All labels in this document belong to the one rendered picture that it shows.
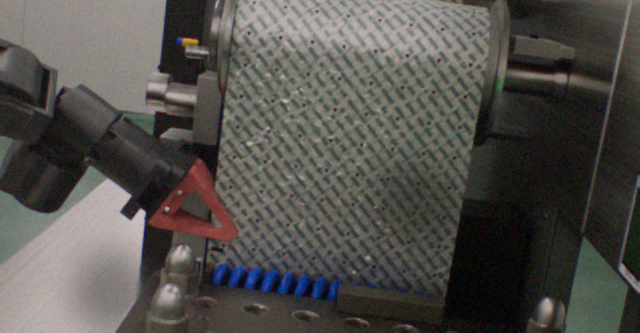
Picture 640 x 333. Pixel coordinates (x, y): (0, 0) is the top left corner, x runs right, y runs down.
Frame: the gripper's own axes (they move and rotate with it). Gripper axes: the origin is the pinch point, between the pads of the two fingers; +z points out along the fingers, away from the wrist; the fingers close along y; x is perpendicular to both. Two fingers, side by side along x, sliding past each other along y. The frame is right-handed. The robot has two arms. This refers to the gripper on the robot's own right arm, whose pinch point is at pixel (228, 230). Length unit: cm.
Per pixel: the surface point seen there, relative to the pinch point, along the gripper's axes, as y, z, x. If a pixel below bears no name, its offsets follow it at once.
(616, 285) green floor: -319, 193, -11
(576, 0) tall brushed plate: -6.5, 13.2, 38.1
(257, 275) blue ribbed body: 2.9, 4.6, -0.8
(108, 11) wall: -556, -137, -109
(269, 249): 0.3, 4.2, 1.0
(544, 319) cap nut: 8.1, 26.0, 13.6
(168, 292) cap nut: 17.2, -1.9, -0.9
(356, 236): 0.3, 10.0, 7.3
